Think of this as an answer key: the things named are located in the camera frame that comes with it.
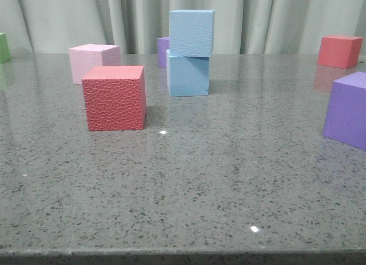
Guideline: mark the pink foam cube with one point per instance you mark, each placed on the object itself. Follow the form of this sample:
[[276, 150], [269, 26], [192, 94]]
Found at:
[[85, 57]]

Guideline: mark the purple foam cube front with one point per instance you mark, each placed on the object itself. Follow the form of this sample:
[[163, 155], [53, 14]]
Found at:
[[345, 119]]

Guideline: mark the red foam cube rear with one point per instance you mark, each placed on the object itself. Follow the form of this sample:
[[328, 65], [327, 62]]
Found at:
[[340, 51]]

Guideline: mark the red textured foam cube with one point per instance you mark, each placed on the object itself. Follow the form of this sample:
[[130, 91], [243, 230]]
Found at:
[[115, 98]]

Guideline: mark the light blue smooth cube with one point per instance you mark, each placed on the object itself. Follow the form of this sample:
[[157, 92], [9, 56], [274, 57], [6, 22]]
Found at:
[[187, 76]]

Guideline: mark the green foam cube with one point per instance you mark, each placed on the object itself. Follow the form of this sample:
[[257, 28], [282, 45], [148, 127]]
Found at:
[[4, 49]]

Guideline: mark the purple foam cube rear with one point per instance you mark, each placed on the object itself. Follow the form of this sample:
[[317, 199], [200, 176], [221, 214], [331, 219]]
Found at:
[[163, 44]]

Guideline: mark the grey pleated curtain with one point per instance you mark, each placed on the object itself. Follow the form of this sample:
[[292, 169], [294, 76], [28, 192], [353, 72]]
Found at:
[[241, 26]]

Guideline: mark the light blue textured cube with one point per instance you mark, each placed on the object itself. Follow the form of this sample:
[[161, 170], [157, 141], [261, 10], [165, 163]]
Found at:
[[191, 33]]

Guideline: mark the purple foam cube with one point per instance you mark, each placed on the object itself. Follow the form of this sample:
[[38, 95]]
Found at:
[[163, 44], [345, 119]]

